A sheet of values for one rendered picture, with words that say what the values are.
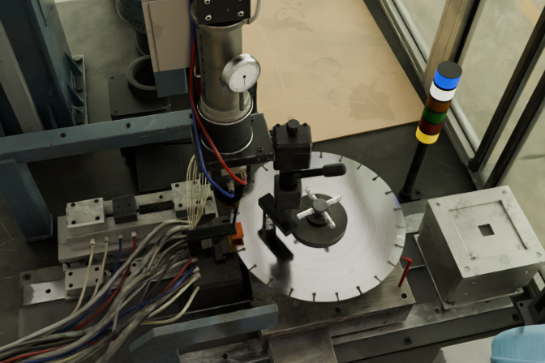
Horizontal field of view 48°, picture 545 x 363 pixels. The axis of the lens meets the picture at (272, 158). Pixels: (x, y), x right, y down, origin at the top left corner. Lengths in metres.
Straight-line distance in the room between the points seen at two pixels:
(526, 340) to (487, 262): 0.60
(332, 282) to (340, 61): 0.80
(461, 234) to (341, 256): 0.27
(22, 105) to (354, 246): 0.80
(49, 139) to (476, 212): 0.84
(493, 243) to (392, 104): 0.53
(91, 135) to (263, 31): 0.78
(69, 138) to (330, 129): 0.67
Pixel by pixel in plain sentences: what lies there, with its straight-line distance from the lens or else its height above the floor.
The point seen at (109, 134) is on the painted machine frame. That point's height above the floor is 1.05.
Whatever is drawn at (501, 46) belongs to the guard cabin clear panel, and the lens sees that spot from 1.40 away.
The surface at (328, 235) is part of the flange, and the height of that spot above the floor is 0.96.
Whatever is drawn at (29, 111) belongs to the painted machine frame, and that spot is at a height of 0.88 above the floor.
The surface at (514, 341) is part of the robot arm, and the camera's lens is 0.67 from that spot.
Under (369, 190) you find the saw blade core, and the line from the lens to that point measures 1.23.
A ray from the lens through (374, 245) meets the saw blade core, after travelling 1.16.
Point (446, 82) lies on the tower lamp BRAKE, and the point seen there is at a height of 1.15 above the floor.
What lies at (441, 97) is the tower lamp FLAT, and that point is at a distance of 1.20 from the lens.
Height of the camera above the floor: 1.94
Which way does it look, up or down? 52 degrees down
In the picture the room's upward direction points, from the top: 3 degrees clockwise
